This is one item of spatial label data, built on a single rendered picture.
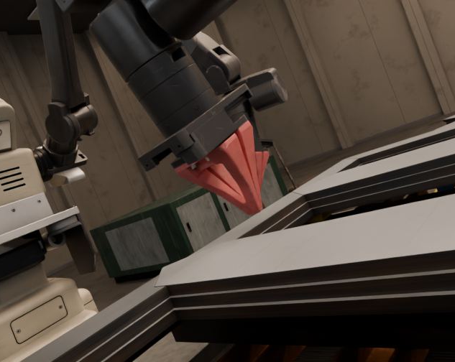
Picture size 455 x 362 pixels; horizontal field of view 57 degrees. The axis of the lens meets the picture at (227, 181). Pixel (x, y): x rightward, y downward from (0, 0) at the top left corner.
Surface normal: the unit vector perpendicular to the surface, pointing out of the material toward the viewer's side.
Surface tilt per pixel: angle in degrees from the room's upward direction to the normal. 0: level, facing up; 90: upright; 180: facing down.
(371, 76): 90
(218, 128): 87
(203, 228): 90
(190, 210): 90
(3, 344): 98
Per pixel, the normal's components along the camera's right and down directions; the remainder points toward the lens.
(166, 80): 0.07, 0.18
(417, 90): -0.59, 0.29
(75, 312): 0.76, -0.12
